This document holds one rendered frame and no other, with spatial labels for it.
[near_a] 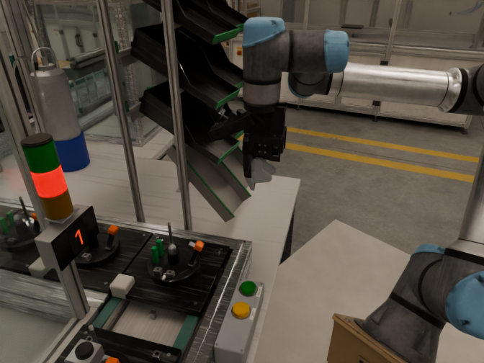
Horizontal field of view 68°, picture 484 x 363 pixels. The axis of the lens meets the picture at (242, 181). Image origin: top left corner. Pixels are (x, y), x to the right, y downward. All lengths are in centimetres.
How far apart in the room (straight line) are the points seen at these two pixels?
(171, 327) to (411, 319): 54
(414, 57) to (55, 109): 385
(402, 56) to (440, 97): 378
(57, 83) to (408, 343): 150
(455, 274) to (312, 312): 45
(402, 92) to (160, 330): 77
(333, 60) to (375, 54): 396
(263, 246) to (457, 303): 68
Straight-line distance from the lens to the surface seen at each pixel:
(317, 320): 104
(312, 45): 69
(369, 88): 84
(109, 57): 104
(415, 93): 87
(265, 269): 115
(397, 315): 84
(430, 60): 467
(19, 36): 204
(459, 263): 73
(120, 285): 97
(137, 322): 98
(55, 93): 170
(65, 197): 74
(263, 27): 68
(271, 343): 99
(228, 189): 119
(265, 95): 70
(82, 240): 81
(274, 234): 128
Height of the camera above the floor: 167
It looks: 31 degrees down
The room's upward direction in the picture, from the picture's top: straight up
